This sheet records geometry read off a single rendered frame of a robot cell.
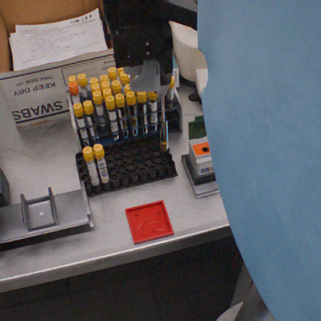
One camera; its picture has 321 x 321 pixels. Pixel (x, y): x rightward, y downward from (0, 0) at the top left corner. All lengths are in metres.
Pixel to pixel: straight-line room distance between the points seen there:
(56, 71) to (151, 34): 0.30
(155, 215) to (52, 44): 0.47
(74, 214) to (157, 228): 0.14
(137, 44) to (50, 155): 0.35
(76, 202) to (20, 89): 0.26
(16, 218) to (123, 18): 0.37
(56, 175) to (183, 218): 0.25
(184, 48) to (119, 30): 0.32
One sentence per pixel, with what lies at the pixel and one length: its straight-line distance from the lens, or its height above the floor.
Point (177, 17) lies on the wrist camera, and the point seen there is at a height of 1.19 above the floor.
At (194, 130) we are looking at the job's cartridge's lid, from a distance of 0.74.
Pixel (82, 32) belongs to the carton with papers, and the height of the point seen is 0.94.
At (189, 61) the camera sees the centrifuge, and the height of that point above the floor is 0.95.
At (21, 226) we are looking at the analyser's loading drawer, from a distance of 0.74.
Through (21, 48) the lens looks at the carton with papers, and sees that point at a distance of 1.04.
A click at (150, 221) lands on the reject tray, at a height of 0.88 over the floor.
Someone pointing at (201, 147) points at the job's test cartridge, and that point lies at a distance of 0.74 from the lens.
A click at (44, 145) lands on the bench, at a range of 0.89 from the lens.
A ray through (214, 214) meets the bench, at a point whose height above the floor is 0.88.
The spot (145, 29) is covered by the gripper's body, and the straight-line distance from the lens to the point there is 0.59.
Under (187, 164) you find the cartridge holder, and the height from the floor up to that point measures 0.90.
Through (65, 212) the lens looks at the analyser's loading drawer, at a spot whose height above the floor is 0.91.
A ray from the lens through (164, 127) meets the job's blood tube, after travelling 0.75.
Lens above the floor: 1.52
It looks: 52 degrees down
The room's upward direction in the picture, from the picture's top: 3 degrees counter-clockwise
